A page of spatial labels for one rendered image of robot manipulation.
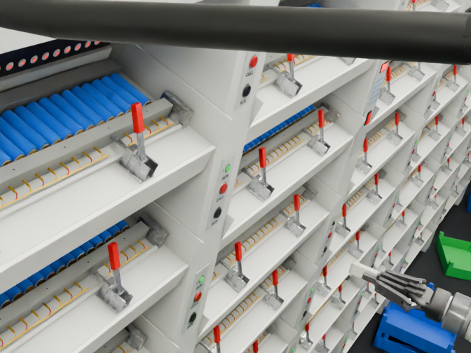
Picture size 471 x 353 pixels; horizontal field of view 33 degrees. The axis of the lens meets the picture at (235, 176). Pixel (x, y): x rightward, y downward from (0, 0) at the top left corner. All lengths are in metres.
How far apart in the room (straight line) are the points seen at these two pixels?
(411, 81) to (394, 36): 1.84
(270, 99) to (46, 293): 0.49
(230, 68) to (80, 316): 0.38
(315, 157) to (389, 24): 1.22
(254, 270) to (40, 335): 0.66
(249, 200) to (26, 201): 0.61
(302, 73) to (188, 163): 0.45
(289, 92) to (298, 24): 0.90
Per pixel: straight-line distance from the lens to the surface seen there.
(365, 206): 2.37
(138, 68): 1.13
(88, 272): 1.08
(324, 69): 1.48
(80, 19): 0.49
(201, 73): 1.07
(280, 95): 1.30
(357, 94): 1.75
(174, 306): 1.24
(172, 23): 0.45
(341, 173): 1.82
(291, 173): 1.52
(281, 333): 2.07
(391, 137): 2.33
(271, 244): 1.66
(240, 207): 1.35
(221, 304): 1.46
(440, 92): 2.88
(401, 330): 3.36
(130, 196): 0.93
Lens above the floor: 2.00
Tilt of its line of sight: 27 degrees down
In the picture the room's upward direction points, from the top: 14 degrees clockwise
